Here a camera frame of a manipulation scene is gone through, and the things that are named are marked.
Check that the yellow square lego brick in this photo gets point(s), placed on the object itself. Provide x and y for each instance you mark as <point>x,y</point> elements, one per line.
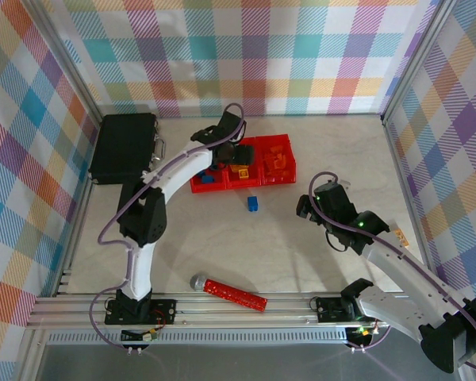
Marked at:
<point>244,174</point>

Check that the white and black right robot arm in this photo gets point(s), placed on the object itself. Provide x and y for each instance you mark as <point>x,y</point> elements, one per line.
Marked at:
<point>400,309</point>

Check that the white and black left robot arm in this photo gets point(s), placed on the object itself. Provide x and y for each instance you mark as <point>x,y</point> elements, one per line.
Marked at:
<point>147,214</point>

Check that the small orange white tag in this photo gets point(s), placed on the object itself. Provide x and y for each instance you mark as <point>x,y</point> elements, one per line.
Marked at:
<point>401,237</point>

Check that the red glitter toy microphone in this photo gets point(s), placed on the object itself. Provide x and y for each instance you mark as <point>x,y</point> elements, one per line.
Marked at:
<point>234,294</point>

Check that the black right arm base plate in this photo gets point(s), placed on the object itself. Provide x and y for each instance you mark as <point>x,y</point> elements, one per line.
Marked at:
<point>329,309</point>

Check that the aluminium frame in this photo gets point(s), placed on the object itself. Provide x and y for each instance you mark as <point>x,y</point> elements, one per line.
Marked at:
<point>293,314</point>

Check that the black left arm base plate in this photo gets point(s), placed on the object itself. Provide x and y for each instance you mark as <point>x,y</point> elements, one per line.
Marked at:
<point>162,311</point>

